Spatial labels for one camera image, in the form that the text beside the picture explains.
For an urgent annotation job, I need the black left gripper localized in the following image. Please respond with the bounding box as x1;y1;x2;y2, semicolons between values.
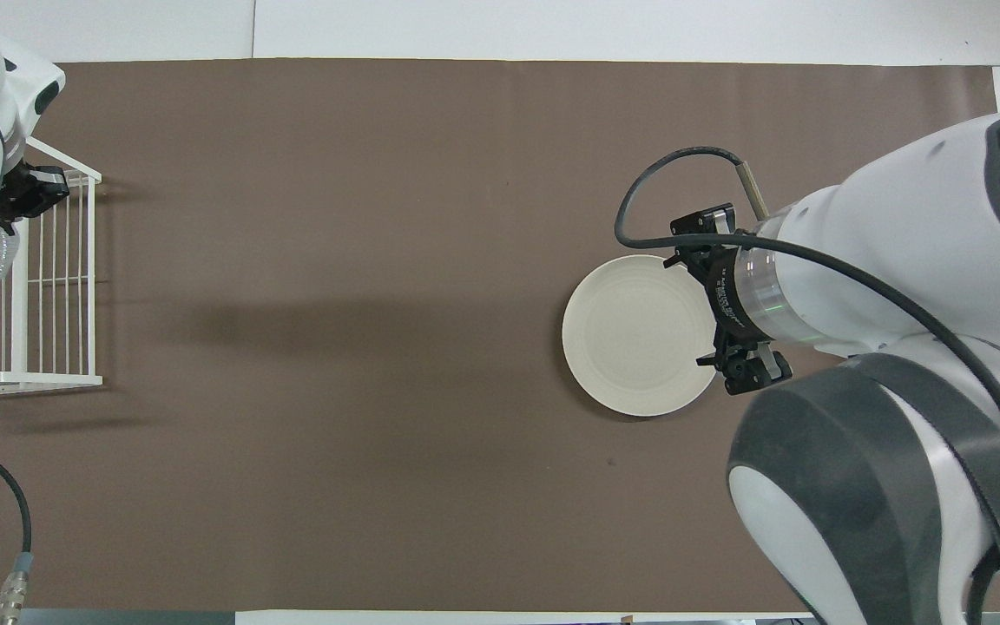
0;161;72;229

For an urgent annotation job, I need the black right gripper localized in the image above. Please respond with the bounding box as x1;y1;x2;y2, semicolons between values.
665;204;793;397

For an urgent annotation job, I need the cream round plate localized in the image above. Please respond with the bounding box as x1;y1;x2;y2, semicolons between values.
562;254;725;418

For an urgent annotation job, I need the brown table mat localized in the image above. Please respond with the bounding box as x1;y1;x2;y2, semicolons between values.
0;58;1000;614

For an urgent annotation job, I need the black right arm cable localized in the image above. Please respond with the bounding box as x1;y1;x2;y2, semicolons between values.
614;145;1000;625

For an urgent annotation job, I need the white wire dish rack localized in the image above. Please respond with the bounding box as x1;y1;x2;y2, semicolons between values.
0;137;104;398

